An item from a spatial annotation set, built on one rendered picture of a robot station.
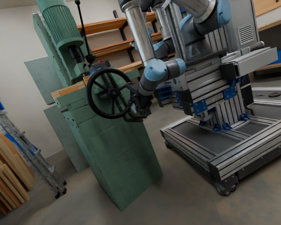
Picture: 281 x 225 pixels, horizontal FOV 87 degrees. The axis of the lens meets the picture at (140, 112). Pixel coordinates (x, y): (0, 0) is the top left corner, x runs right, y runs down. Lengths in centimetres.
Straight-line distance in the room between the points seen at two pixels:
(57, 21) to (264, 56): 121
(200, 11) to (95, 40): 315
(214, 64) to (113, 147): 82
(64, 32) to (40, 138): 263
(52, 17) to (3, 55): 251
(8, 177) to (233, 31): 253
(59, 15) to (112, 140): 86
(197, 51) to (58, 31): 86
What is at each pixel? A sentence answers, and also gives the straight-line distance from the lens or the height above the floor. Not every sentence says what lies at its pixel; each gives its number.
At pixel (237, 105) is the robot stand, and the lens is 141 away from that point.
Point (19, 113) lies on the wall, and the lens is 350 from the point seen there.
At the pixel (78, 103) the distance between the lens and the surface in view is 98.
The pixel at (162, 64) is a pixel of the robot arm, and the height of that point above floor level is 86.
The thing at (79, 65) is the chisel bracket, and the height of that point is 105.
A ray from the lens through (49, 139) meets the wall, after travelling 351.
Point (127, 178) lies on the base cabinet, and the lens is 120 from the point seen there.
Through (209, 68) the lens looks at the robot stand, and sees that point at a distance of 97.
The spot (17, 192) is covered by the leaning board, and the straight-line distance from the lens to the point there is 232.
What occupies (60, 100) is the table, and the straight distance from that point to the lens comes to 97.
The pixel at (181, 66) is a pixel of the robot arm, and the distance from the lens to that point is 65.
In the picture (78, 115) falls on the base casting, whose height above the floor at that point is 76.
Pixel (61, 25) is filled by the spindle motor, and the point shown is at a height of 131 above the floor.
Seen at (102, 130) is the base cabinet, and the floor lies 61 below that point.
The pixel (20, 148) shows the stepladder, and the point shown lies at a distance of 181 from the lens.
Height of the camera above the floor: 85
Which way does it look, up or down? 14 degrees down
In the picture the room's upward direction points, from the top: 21 degrees counter-clockwise
